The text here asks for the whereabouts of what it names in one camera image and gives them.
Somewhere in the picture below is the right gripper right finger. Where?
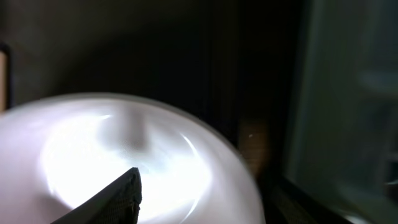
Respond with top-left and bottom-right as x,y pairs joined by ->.
264,179 -> 351,224

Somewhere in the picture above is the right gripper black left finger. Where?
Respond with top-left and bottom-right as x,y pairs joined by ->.
52,167 -> 142,224

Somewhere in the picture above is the pink bowl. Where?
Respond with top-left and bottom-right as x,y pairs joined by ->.
1,93 -> 266,223

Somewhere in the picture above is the brown serving tray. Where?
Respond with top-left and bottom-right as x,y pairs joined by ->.
0,0 -> 302,175

